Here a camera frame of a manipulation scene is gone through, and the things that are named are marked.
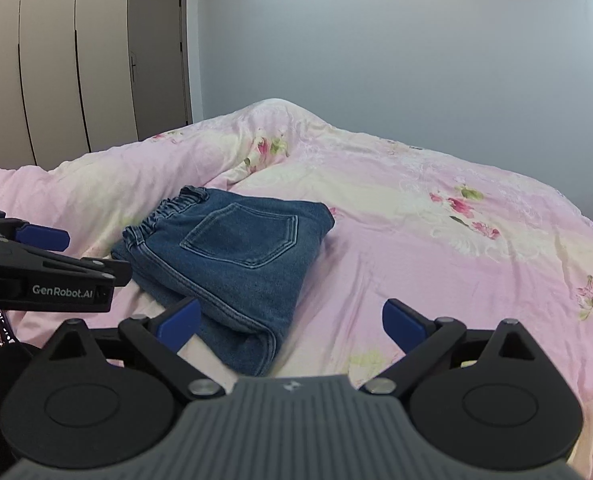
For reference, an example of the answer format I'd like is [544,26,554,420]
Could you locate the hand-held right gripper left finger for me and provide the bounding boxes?
[49,296,226,402]

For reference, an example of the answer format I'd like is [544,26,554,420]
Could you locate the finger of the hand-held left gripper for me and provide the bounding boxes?
[22,246,133,288]
[0,206,71,254]

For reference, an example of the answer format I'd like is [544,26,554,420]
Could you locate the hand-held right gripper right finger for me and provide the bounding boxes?
[359,298,537,399]

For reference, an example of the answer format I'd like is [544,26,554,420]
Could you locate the blue denim pants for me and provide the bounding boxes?
[110,186,336,377]

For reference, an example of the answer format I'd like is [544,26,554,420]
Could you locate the pink floral blanket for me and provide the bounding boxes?
[0,98,593,480]

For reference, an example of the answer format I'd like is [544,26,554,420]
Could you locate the beige wardrobe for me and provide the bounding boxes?
[0,0,140,171]

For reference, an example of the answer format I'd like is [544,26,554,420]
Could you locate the grey door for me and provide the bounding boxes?
[128,0,195,142]

